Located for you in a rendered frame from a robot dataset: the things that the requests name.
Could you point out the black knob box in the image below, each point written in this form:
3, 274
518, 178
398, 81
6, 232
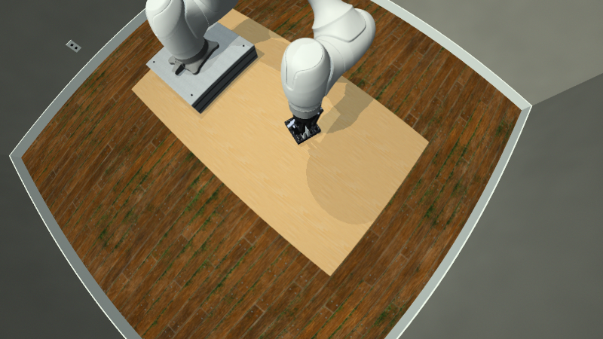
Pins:
298, 138

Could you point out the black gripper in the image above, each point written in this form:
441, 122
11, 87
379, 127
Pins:
303, 130

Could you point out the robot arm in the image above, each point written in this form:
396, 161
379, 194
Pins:
308, 69

